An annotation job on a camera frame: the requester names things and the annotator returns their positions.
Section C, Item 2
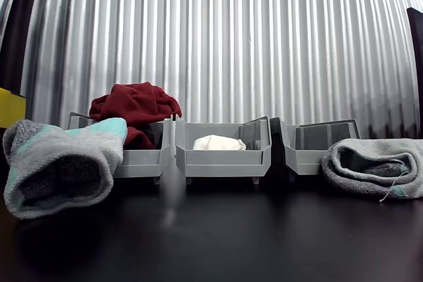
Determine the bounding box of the dark red sock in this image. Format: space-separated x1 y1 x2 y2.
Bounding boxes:
89 81 182 151

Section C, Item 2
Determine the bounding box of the grey bin with red sock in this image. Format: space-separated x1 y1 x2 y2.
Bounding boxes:
67 112 174 186

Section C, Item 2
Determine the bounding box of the rolled grey teal sock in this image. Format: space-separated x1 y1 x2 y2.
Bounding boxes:
321 137 423 203

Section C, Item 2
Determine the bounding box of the teal white grey balled sock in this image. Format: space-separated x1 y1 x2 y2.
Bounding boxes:
2 117 129 220

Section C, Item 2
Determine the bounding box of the empty grey plastic bin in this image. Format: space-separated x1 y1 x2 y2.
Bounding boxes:
270 117 361 182

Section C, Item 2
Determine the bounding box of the yellow box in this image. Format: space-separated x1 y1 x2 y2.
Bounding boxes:
0 87 26 129

